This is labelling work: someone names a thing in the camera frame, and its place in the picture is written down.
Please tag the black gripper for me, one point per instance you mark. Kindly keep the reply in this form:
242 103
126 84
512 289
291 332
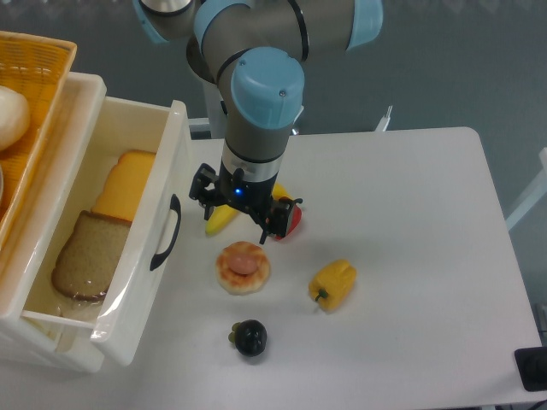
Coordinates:
211 190

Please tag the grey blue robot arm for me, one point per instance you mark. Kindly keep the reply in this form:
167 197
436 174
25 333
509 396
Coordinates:
254 54

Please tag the yellow toy banana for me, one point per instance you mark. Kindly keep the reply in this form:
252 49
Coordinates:
224 214

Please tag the sausage bun toy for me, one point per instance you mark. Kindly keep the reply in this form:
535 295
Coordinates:
242 268

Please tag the yellow toast slice toy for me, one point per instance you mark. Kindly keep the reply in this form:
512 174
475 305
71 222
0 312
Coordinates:
125 185

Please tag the yellow toy bell pepper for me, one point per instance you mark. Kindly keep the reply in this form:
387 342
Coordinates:
330 286

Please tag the dark purple toy mangosteen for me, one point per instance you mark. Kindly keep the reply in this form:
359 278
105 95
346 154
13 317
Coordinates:
249 337

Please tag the white plastic drawer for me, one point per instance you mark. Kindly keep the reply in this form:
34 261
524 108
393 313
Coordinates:
114 325

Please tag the brown bread slice toy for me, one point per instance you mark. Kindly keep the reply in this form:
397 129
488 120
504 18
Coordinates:
87 262

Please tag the white drawer cabinet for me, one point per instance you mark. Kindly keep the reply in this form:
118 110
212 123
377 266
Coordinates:
72 125

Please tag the orange woven basket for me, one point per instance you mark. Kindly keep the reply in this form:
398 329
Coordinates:
37 68

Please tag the white round bun toy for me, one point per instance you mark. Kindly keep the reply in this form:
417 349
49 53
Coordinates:
15 117

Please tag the black device at edge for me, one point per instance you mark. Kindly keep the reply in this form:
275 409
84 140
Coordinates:
531 363

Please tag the black drawer handle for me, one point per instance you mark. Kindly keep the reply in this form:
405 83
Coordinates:
169 234

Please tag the white table clamp bracket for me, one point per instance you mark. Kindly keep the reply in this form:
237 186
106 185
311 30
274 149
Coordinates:
385 120

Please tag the white metal frame post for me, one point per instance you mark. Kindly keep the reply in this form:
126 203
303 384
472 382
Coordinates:
529 197

